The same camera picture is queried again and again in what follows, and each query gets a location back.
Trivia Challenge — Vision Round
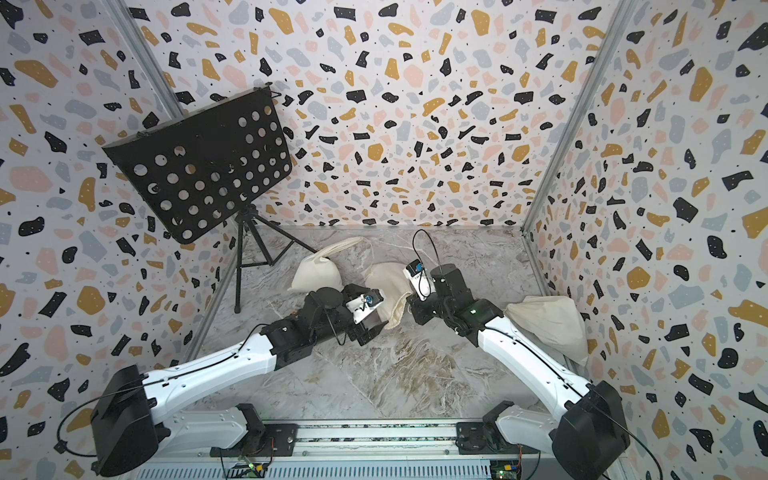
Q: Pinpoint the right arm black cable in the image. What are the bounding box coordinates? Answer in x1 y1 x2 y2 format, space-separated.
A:
410 227 442 265

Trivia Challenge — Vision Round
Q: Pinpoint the cream drawstring soil bag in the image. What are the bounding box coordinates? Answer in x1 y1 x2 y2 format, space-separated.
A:
364 262 413 330

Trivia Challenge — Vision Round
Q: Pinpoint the right green circuit board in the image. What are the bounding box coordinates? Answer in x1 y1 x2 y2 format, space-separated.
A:
489 461 522 480

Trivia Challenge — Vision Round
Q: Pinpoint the black music stand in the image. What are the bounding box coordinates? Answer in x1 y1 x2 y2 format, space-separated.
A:
101 86 319 314

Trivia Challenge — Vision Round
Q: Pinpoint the cream cloth bag at right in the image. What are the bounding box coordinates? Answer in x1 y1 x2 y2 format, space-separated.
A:
504 296 589 366

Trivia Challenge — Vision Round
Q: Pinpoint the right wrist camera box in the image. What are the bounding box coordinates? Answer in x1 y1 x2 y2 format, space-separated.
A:
403 259 434 301

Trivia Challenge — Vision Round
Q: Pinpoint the cream cloth bag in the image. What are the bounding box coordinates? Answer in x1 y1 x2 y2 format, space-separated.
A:
504 296 589 366
288 237 364 293

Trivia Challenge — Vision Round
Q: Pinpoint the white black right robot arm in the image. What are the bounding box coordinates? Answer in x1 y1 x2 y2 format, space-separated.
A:
403 260 630 479

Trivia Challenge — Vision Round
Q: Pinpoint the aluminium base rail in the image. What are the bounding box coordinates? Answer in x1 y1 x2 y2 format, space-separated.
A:
116 418 601 480

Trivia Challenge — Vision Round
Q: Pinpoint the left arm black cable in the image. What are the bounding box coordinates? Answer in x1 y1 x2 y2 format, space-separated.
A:
53 323 271 460

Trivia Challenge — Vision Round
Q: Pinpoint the left green circuit board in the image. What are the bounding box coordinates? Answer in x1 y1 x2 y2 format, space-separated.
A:
228 459 270 479

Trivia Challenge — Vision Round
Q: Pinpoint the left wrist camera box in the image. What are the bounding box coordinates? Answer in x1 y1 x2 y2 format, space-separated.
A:
346 289 385 324

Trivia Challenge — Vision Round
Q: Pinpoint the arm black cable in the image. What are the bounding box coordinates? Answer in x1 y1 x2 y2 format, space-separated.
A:
53 323 271 460
410 227 442 265

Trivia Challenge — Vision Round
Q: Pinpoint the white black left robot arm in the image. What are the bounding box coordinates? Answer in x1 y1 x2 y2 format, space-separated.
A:
91 284 386 477

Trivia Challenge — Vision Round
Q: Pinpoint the cream cloth bag far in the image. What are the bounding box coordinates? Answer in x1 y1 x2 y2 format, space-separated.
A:
288 237 364 293

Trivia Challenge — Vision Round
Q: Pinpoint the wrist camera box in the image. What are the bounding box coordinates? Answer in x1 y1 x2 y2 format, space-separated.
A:
346 289 385 324
403 259 434 301

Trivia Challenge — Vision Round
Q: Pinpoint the aluminium corner post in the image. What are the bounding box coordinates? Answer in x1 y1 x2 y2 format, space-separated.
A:
521 0 638 236
102 0 184 120

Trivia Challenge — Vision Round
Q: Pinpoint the green circuit board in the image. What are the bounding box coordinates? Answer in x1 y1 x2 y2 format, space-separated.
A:
489 461 522 480
228 459 270 479

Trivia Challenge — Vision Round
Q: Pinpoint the aluminium corner post right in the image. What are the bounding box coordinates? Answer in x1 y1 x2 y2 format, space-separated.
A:
521 0 638 236

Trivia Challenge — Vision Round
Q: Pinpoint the aluminium corner post left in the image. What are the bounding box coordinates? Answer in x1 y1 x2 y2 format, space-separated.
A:
102 0 184 120

